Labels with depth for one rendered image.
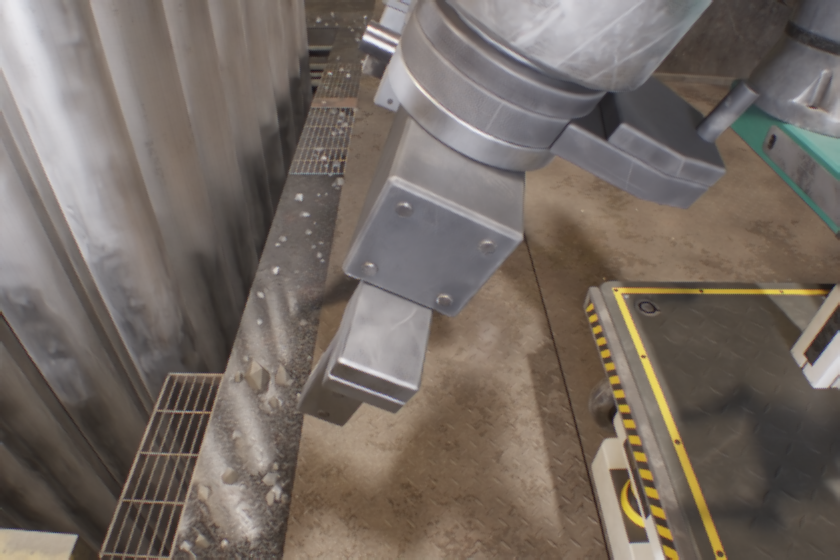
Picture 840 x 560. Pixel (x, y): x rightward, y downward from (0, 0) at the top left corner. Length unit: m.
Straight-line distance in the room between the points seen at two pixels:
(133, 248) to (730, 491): 1.10
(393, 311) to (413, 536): 0.87
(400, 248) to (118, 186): 0.95
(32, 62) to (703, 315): 1.19
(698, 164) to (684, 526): 0.63
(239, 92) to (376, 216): 1.73
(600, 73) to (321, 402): 0.19
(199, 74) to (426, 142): 1.41
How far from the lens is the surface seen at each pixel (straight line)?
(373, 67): 0.67
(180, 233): 1.47
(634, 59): 0.18
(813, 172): 0.73
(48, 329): 1.45
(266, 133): 2.26
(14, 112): 1.47
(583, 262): 1.63
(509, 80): 0.18
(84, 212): 1.13
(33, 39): 1.01
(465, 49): 0.18
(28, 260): 1.35
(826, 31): 0.78
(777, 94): 0.79
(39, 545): 0.28
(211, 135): 1.65
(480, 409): 1.20
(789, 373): 1.05
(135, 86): 1.30
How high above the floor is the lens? 0.97
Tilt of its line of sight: 41 degrees down
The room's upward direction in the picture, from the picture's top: 1 degrees clockwise
